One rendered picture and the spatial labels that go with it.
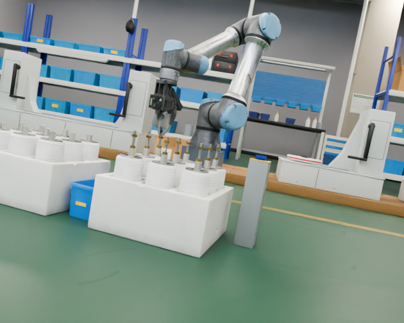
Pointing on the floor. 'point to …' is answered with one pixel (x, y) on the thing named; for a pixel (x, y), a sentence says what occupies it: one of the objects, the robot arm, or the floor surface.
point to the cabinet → (332, 145)
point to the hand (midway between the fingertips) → (162, 132)
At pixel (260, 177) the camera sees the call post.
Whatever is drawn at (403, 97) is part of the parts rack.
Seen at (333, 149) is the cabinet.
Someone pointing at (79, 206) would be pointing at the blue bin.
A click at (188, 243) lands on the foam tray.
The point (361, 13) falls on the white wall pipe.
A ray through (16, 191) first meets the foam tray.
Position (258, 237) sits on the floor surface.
